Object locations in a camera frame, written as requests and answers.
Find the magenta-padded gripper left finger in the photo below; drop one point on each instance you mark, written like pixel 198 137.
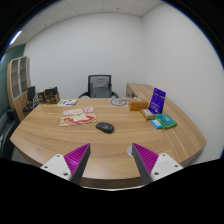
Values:
pixel 78 158

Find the wooden side desk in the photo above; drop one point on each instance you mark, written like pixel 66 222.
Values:
pixel 186 140

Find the brown cardboard box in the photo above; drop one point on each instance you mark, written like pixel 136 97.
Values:
pixel 50 99

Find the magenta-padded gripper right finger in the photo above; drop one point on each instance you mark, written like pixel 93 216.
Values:
pixel 145 158

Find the black computer mouse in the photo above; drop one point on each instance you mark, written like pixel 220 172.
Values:
pixel 105 127

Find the ceiling light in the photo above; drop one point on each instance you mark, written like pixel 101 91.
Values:
pixel 15 37

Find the grey backpack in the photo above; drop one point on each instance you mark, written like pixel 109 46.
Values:
pixel 100 88

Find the small tan box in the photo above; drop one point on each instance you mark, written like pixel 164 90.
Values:
pixel 147 114

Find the black cardboard box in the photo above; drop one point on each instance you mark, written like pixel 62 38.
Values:
pixel 51 91

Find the grey round-print mat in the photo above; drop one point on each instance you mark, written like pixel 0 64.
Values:
pixel 118 102

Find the cartoon dog print mouse pad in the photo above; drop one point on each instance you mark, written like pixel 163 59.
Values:
pixel 78 116

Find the green flat box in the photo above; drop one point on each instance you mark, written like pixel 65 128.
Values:
pixel 166 120

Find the small blue box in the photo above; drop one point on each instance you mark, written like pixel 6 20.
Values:
pixel 156 124

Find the wooden shelf unit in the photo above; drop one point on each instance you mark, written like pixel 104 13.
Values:
pixel 16 80

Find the white and green leaflet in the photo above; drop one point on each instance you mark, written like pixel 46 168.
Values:
pixel 67 102

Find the black mesh office chair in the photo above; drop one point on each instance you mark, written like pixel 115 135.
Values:
pixel 100 76

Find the dark armchair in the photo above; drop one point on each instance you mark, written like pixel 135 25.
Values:
pixel 6 133

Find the purple retail package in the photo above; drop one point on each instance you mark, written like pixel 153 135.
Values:
pixel 157 101

